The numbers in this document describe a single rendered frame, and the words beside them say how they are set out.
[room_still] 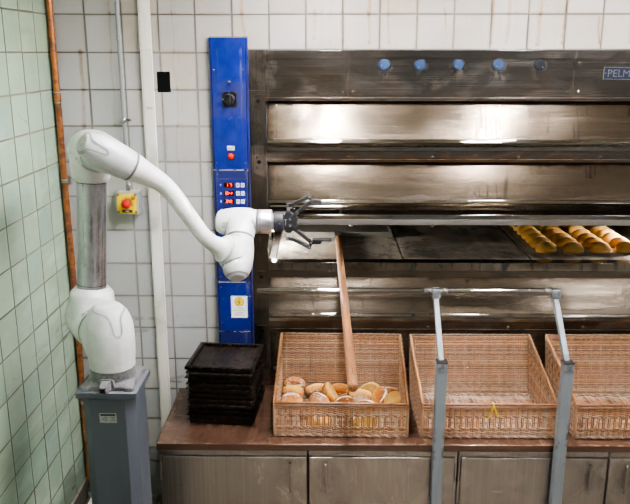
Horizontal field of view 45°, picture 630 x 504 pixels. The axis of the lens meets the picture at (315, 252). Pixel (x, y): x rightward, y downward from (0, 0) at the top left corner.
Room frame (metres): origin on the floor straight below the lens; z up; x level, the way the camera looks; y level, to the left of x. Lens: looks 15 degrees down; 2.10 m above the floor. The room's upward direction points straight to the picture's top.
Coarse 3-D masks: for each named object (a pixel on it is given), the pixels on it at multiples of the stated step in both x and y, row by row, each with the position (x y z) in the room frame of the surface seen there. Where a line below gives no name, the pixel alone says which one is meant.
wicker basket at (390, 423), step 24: (288, 336) 3.26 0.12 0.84; (312, 336) 3.25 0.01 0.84; (336, 336) 3.25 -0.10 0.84; (360, 336) 3.25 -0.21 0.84; (384, 336) 3.24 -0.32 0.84; (288, 360) 3.23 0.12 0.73; (312, 360) 3.23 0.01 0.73; (336, 360) 3.22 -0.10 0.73; (360, 360) 3.22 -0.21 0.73; (384, 360) 3.21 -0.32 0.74; (360, 384) 3.19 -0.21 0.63; (384, 384) 3.19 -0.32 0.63; (288, 408) 2.80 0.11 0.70; (312, 408) 2.79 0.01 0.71; (336, 408) 2.79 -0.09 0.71; (360, 408) 2.79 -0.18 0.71; (384, 408) 2.79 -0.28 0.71; (408, 408) 2.78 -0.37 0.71; (288, 432) 2.80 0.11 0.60; (312, 432) 2.79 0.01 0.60; (336, 432) 2.82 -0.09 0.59; (360, 432) 2.79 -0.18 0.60; (384, 432) 2.79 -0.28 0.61; (408, 432) 2.79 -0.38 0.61
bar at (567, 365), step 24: (264, 288) 2.92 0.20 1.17; (288, 288) 2.92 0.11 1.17; (312, 288) 2.92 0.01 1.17; (336, 288) 2.92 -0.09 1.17; (360, 288) 2.92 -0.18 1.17; (384, 288) 2.92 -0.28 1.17; (408, 288) 2.92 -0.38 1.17; (432, 288) 2.92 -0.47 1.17; (456, 288) 2.92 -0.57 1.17; (480, 288) 2.91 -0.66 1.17; (504, 288) 2.91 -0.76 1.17; (528, 288) 2.91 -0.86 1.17; (552, 288) 2.91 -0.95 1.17; (432, 456) 2.70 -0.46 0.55; (432, 480) 2.68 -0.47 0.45; (552, 480) 2.69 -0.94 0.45
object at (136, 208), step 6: (120, 192) 3.23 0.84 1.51; (126, 192) 3.23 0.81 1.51; (132, 192) 3.23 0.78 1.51; (138, 192) 3.24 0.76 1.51; (120, 198) 3.22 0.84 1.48; (126, 198) 3.22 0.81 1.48; (138, 198) 3.23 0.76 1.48; (120, 204) 3.22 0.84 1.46; (132, 204) 3.22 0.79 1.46; (138, 204) 3.23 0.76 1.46; (120, 210) 3.22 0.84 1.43; (126, 210) 3.22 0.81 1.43; (132, 210) 3.22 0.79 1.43; (138, 210) 3.23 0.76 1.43
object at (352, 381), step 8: (336, 240) 3.58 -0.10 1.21; (336, 248) 3.44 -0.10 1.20; (344, 272) 3.05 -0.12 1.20; (344, 280) 2.92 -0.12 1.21; (344, 288) 2.81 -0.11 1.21; (344, 296) 2.72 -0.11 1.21; (344, 304) 2.63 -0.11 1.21; (344, 312) 2.54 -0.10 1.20; (344, 320) 2.46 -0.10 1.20; (344, 328) 2.39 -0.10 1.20; (344, 336) 2.33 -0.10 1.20; (352, 336) 2.34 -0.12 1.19; (344, 344) 2.27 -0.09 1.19; (352, 344) 2.25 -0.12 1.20; (352, 352) 2.18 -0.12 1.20; (352, 360) 2.12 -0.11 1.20; (352, 368) 2.06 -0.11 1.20; (352, 376) 2.00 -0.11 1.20; (352, 384) 1.96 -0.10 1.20
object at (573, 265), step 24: (288, 264) 3.29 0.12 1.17; (312, 264) 3.29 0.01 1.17; (336, 264) 3.28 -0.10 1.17; (360, 264) 3.28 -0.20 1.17; (384, 264) 3.28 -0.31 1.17; (408, 264) 3.28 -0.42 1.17; (432, 264) 3.28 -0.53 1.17; (456, 264) 3.28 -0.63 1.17; (480, 264) 3.28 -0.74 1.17; (504, 264) 3.28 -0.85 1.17; (528, 264) 3.28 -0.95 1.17; (552, 264) 3.27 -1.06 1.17; (576, 264) 3.27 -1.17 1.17; (600, 264) 3.27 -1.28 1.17; (624, 264) 3.27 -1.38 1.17
